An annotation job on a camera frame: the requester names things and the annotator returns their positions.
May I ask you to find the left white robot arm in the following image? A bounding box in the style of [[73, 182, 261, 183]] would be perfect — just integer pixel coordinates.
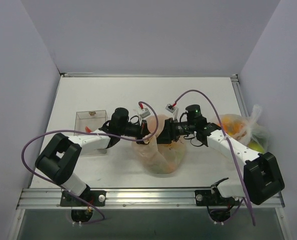
[[35, 107, 150, 206]]

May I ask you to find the aluminium right side rail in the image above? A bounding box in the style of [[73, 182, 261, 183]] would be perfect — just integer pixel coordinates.
[[230, 74, 274, 188]]

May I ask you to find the orange plastic shopping bag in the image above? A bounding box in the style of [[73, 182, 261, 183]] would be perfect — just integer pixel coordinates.
[[131, 114, 187, 174]]

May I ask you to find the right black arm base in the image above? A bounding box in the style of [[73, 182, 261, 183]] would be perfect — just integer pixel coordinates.
[[194, 189, 242, 226]]

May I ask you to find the fake watermelon slice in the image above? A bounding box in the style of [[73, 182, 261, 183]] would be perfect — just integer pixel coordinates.
[[85, 126, 92, 133]]

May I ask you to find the aluminium rail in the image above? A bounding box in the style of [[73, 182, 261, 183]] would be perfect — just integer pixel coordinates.
[[230, 74, 274, 188], [16, 187, 286, 210]]

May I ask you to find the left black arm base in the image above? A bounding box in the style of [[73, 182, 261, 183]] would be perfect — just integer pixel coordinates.
[[59, 189, 107, 225]]

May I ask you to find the clear bag of fruits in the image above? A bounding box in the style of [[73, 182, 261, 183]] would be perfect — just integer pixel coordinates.
[[209, 104, 271, 155]]

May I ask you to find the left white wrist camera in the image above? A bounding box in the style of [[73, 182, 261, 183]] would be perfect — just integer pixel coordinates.
[[137, 106, 151, 121]]

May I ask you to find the purple cable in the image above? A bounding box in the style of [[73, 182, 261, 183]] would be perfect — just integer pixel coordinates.
[[172, 89, 257, 226], [22, 100, 161, 225]]

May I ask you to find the clear plastic fruit box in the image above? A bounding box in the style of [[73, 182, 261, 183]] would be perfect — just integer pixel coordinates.
[[73, 109, 108, 157]]

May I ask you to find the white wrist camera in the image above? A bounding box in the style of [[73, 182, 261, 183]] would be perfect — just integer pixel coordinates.
[[165, 104, 179, 120], [137, 106, 151, 121]]

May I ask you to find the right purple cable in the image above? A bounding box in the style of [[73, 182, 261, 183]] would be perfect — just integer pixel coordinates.
[[172, 89, 257, 226]]

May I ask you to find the aluminium front rail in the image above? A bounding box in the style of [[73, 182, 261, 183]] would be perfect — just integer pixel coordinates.
[[16, 187, 286, 210]]

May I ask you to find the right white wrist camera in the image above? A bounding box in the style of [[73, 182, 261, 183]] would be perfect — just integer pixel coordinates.
[[165, 104, 179, 120]]

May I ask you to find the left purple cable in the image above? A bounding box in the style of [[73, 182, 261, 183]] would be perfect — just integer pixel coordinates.
[[22, 100, 161, 225]]

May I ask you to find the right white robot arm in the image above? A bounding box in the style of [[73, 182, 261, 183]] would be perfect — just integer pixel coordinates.
[[157, 104, 285, 205]]

